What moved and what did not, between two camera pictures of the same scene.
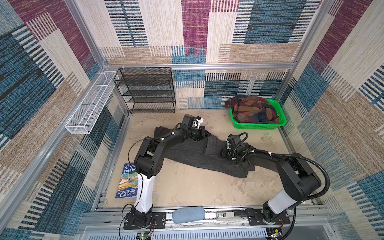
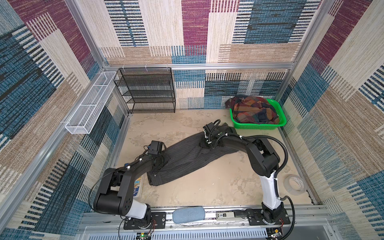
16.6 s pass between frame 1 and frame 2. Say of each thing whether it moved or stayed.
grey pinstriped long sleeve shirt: moved
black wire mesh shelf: stayed
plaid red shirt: stayed
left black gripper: moved
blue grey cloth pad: stayed
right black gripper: moved
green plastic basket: stayed
